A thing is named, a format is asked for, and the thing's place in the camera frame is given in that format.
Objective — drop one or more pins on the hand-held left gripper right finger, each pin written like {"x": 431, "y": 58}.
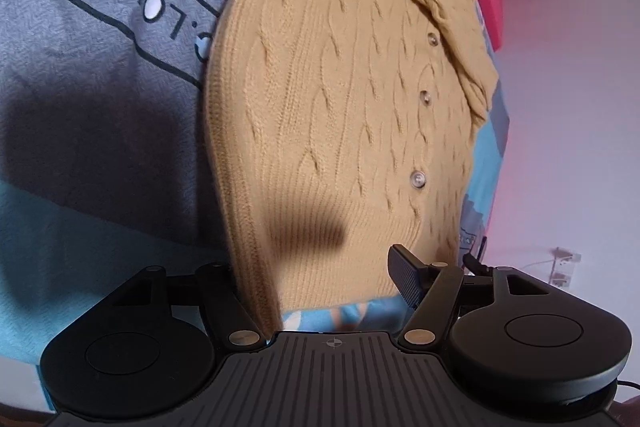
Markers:
{"x": 407, "y": 279}

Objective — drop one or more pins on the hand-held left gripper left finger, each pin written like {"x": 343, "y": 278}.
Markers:
{"x": 220, "y": 302}

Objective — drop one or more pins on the blue grey patterned bed cover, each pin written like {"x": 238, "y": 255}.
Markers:
{"x": 100, "y": 117}

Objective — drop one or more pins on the white wall socket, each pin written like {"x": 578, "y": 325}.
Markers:
{"x": 565, "y": 264}

